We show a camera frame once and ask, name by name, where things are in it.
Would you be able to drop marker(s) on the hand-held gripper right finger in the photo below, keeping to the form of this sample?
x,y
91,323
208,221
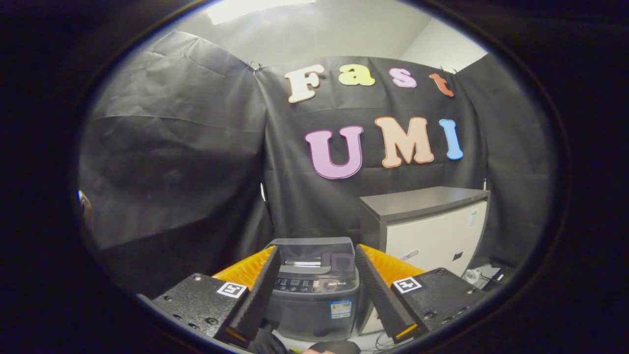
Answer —
x,y
378,295

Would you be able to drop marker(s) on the black backdrop cloth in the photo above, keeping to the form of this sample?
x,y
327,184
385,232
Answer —
x,y
186,157

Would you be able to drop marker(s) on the black box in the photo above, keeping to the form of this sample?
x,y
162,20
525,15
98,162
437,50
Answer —
x,y
494,280

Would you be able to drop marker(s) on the silver metal fixture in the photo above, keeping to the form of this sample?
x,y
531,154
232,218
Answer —
x,y
84,202

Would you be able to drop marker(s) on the white cabinet with grey frame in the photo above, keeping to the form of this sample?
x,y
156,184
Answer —
x,y
427,201

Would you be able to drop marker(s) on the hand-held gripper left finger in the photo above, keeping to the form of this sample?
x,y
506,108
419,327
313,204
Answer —
x,y
258,292

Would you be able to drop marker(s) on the grey washing machine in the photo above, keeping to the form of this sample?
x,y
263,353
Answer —
x,y
309,314

